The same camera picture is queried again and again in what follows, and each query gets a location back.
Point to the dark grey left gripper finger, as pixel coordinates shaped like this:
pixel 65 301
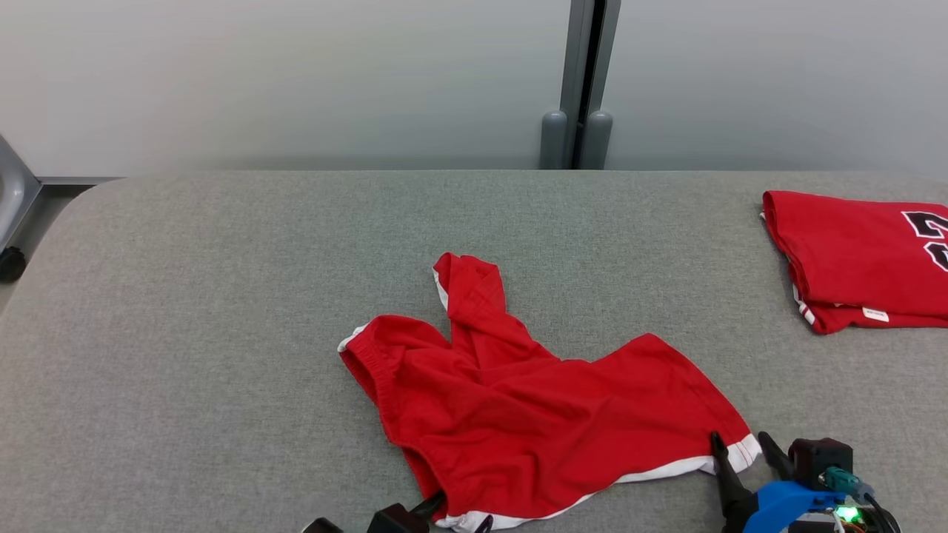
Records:
pixel 433 505
pixel 484 525

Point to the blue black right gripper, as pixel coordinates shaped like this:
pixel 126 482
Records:
pixel 785 503

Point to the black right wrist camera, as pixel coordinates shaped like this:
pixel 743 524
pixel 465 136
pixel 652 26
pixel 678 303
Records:
pixel 815 455

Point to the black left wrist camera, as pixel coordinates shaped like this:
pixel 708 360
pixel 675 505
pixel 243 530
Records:
pixel 392 522

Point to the grey metal floor rail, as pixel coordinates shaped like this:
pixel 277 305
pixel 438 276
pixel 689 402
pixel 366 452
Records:
pixel 78 180

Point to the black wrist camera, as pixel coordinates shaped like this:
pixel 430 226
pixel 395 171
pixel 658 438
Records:
pixel 392 522
pixel 815 455

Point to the red shorts white side panels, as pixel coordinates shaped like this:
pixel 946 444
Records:
pixel 533 414

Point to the grey metal cart frame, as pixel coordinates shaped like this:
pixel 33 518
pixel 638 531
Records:
pixel 15 192

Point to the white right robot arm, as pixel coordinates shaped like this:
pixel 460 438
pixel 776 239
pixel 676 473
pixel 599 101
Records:
pixel 881 523

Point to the grey vertical partition post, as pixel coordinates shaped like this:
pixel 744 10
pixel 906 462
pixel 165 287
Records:
pixel 585 52

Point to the red jersey shirt white sleeves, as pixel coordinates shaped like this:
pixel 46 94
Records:
pixel 852 259

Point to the grey rounded post foot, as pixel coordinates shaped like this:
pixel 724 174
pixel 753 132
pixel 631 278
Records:
pixel 554 144
pixel 597 144

